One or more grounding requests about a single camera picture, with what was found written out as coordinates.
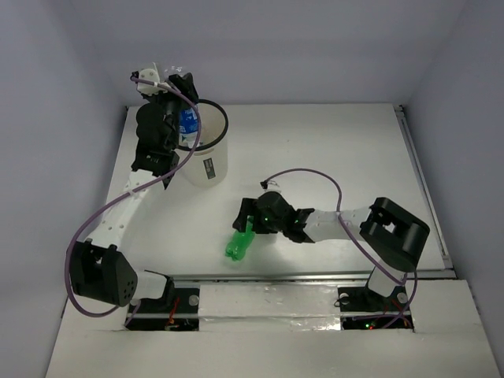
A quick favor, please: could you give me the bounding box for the aluminium rail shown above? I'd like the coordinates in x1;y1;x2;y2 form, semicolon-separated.
173;268;458;282
394;105;457;277

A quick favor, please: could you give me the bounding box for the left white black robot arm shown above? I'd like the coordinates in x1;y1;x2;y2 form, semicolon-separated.
65;69;199;318

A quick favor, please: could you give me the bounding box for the aluminium rail right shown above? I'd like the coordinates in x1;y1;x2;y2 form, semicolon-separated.
394;105;457;277

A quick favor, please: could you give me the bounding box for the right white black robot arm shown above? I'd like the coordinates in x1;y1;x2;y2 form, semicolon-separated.
232;191;430;309

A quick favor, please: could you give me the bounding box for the green plastic bottle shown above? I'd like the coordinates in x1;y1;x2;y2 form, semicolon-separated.
224;229;255;261

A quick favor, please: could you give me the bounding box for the aluminium rail front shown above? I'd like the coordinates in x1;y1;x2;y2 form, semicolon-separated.
173;268;458;282

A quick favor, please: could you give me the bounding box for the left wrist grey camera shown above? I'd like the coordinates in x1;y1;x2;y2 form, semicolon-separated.
130;62;161;96

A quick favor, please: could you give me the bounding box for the clear bottle dark blue label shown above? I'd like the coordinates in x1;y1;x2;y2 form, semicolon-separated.
180;108;198;149

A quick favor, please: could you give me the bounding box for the white bin with black rim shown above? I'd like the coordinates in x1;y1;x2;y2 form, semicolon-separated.
180;98;229;187

